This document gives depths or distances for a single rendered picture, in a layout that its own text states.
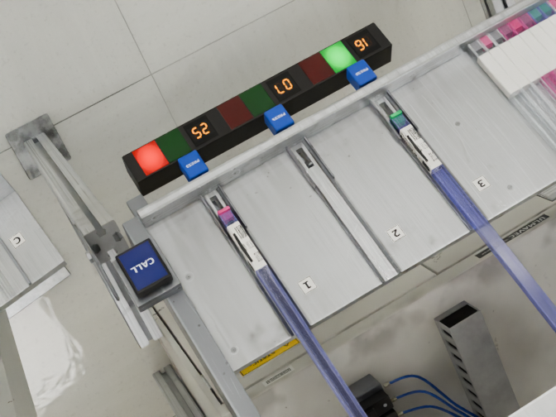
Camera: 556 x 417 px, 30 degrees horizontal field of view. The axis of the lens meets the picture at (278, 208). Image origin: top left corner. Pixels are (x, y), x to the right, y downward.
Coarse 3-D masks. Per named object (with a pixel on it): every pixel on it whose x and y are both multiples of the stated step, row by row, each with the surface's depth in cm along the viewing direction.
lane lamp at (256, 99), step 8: (256, 88) 120; (240, 96) 120; (248, 96) 119; (256, 96) 119; (264, 96) 119; (248, 104) 119; (256, 104) 119; (264, 104) 119; (272, 104) 119; (256, 112) 118; (264, 112) 118
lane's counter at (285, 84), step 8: (288, 72) 121; (272, 80) 120; (280, 80) 120; (288, 80) 120; (272, 88) 120; (280, 88) 120; (288, 88) 120; (296, 88) 120; (280, 96) 119; (288, 96) 119
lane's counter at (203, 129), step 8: (200, 120) 118; (208, 120) 118; (184, 128) 118; (192, 128) 118; (200, 128) 118; (208, 128) 118; (192, 136) 117; (200, 136) 117; (208, 136) 117; (216, 136) 117; (200, 144) 117
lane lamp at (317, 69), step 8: (312, 56) 122; (320, 56) 121; (304, 64) 121; (312, 64) 121; (320, 64) 121; (304, 72) 121; (312, 72) 120; (320, 72) 120; (328, 72) 120; (312, 80) 120; (320, 80) 120
